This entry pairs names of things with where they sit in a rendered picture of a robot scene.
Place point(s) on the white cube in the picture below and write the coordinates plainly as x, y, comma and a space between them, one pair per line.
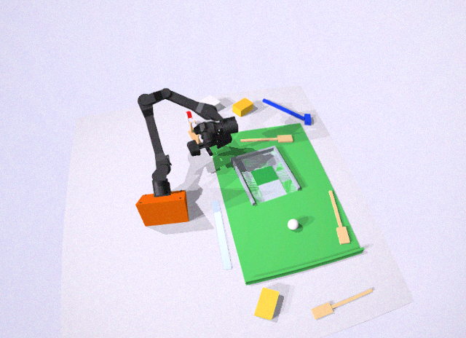
211, 100

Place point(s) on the green putting mat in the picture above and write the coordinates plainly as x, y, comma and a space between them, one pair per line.
264, 242

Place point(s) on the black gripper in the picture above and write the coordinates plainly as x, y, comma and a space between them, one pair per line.
194, 147

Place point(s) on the blue putter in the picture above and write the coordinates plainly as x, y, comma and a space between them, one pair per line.
306, 118

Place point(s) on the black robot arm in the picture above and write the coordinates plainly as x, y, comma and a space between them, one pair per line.
160, 184

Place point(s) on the white golf ball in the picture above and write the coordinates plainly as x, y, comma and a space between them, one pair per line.
293, 224

